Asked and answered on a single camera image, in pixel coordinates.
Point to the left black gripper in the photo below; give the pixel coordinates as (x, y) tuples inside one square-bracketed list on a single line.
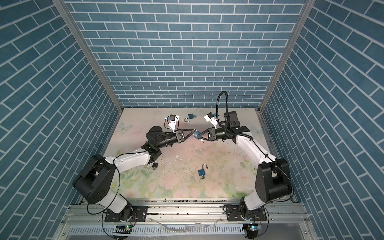
[(179, 133)]

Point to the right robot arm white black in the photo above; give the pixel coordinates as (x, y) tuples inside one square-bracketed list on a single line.
[(273, 179)]

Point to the black padlock with keys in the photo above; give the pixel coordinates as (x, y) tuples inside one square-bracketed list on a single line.
[(155, 166)]

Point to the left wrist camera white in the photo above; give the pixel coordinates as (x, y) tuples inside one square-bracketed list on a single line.
[(172, 122)]

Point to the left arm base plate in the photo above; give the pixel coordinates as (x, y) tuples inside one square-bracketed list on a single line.
[(129, 213)]

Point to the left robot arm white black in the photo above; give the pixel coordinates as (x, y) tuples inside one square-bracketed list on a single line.
[(95, 179)]

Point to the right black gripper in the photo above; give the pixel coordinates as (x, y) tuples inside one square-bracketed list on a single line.
[(211, 134)]

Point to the floral table mat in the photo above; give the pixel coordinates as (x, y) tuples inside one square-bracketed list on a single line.
[(230, 174)]

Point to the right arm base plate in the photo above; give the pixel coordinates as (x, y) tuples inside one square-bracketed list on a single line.
[(236, 213)]

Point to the blue padlock near with key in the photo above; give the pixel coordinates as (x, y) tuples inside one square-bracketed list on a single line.
[(202, 172)]

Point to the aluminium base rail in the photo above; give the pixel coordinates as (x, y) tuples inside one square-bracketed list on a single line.
[(182, 219)]

